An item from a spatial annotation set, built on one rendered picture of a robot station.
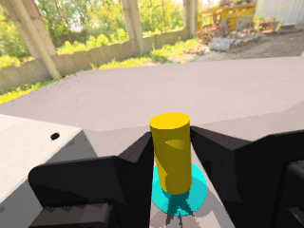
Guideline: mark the yellow tall cylinder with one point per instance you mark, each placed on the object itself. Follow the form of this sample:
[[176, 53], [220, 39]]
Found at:
[[172, 150]]

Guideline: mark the cyan circle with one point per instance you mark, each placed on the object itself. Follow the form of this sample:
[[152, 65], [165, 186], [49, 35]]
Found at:
[[183, 204]]

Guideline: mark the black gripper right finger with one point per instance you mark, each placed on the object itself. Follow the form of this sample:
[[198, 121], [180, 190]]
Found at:
[[246, 173]]

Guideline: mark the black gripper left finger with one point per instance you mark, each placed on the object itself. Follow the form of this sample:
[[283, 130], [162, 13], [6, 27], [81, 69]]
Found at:
[[126, 178]]

